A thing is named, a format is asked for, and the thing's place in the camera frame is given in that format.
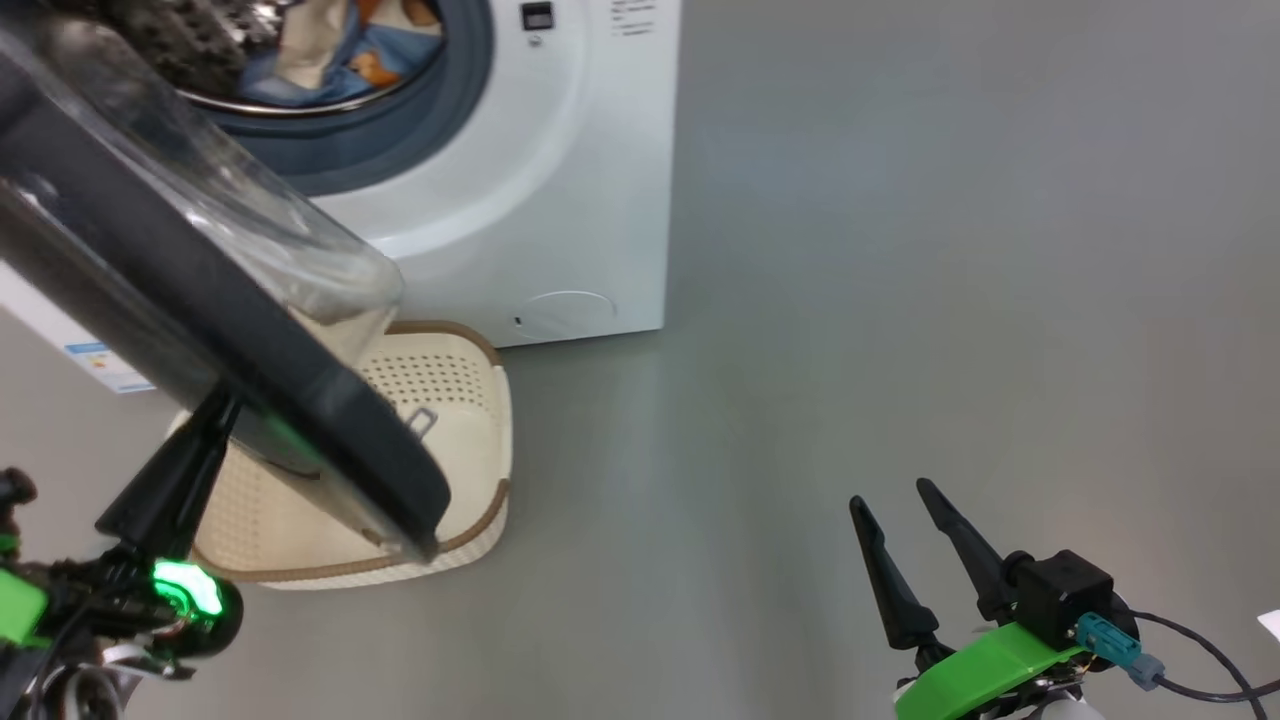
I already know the cream perforated laundry basket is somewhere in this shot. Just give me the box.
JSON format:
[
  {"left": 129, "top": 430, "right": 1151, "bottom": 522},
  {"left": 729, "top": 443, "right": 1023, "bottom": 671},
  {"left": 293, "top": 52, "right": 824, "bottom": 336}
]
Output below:
[{"left": 165, "top": 320, "right": 514, "bottom": 591}]

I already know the round black glass washer door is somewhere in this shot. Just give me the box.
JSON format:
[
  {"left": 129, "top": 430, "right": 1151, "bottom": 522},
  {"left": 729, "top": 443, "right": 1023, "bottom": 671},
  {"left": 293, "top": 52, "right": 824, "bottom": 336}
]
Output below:
[{"left": 0, "top": 15, "right": 453, "bottom": 561}]

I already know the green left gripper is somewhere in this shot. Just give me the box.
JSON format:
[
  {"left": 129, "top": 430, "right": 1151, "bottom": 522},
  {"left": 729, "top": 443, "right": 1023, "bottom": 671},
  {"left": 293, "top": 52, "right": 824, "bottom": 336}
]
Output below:
[{"left": 0, "top": 385, "right": 244, "bottom": 666}]

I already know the white front-load washing machine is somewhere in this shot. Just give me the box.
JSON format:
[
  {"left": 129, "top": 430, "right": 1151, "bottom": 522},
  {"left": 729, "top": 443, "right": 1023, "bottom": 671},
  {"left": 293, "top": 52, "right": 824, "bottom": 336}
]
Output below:
[{"left": 0, "top": 0, "right": 683, "bottom": 396}]

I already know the blue cartoon print garment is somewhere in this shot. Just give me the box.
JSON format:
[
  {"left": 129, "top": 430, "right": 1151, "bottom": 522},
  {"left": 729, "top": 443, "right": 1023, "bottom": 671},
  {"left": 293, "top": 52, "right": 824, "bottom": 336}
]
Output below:
[{"left": 238, "top": 0, "right": 446, "bottom": 106}]

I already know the thin black cable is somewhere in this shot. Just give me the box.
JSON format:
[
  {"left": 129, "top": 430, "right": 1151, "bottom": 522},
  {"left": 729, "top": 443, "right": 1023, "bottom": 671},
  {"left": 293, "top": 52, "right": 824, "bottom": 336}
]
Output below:
[{"left": 1130, "top": 608, "right": 1256, "bottom": 693}]

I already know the grey rubber door gasket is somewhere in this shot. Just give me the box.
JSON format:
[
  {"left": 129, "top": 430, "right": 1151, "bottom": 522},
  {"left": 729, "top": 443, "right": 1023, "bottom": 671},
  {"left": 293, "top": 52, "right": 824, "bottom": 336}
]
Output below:
[{"left": 200, "top": 0, "right": 496, "bottom": 197}]

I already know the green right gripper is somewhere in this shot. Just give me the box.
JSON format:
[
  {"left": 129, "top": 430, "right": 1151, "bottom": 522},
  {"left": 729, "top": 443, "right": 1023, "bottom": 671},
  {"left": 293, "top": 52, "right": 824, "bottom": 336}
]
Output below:
[{"left": 849, "top": 478, "right": 1091, "bottom": 720}]

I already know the perforated steel washer drum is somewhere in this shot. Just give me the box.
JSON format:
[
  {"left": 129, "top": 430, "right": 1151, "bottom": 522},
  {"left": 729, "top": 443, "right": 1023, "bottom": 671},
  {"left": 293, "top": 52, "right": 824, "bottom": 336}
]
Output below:
[{"left": 60, "top": 0, "right": 446, "bottom": 116}]

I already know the round white filter cover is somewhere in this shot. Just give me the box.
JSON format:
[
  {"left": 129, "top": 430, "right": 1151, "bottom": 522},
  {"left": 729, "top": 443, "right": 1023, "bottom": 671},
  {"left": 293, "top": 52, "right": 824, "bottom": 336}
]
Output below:
[{"left": 515, "top": 290, "right": 619, "bottom": 339}]

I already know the printed text label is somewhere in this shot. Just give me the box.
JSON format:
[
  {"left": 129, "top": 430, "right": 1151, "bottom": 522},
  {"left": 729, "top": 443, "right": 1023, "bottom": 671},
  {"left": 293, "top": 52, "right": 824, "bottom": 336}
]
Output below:
[{"left": 610, "top": 0, "right": 661, "bottom": 39}]

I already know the blue energy label sticker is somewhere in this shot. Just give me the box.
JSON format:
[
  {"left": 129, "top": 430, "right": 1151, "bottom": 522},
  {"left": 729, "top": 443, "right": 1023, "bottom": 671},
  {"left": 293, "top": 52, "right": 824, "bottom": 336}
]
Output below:
[{"left": 62, "top": 341, "right": 156, "bottom": 394}]

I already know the black cable with teal connector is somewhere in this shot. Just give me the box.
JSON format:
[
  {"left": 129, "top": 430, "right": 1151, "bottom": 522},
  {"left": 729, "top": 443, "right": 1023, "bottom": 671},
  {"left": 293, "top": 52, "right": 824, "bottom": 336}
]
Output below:
[{"left": 1077, "top": 612, "right": 1280, "bottom": 703}]

